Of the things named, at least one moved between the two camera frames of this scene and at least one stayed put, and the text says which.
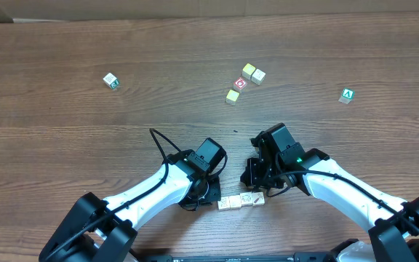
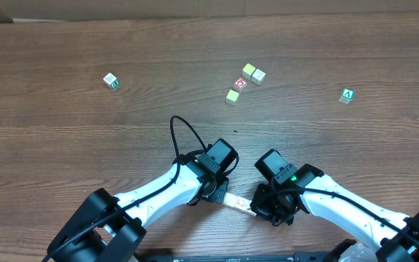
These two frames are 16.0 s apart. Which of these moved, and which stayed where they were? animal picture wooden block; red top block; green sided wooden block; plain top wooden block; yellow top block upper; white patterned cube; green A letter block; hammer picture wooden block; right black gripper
Moved: animal picture wooden block; white patterned cube; right black gripper; hammer picture wooden block
Stayed: plain top wooden block; yellow top block upper; red top block; green A letter block; green sided wooden block
